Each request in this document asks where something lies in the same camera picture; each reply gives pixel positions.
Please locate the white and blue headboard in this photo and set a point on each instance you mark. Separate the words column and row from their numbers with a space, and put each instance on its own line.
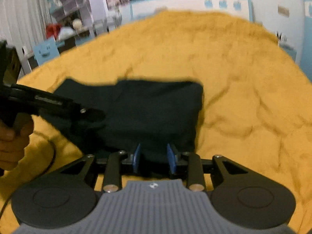
column 185, row 3

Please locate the yellow quilt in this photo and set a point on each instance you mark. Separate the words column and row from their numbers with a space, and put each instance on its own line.
column 243, row 102

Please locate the round globe lamp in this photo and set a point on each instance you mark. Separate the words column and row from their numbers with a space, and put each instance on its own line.
column 77, row 24

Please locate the white plastic bag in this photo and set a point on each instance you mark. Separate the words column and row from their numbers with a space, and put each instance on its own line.
column 66, row 32

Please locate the white and blue desk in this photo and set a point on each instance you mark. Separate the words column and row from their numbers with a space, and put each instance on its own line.
column 70, row 40

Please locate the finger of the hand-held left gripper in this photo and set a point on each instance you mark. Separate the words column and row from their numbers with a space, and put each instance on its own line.
column 93, row 115

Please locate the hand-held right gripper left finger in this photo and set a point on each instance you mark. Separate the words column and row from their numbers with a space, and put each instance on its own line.
column 137, row 158

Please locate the red bag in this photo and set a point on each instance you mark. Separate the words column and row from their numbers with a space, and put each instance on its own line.
column 53, row 30

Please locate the person's left hand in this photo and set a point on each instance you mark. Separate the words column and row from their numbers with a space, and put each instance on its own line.
column 9, row 148

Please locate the black and white headphones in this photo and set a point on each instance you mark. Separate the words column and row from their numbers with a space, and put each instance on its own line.
column 281, row 36

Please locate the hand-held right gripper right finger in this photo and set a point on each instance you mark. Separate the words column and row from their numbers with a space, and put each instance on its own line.
column 171, row 159

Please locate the white curtain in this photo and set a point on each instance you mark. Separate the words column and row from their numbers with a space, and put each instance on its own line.
column 22, row 17

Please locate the white and blue shelf unit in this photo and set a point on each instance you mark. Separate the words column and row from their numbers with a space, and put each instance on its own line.
column 73, row 2

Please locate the wall switch plate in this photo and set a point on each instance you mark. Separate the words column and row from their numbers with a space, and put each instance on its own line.
column 283, row 11

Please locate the blue smiley chair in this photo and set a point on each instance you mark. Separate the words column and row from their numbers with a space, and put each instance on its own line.
column 46, row 51

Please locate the blue nightstand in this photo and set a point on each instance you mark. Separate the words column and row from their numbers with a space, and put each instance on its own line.
column 288, row 51

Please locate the black pants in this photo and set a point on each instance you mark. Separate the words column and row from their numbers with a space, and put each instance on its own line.
column 151, row 112

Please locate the grey chair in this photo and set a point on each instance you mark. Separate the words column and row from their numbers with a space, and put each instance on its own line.
column 100, row 26
column 115, row 20

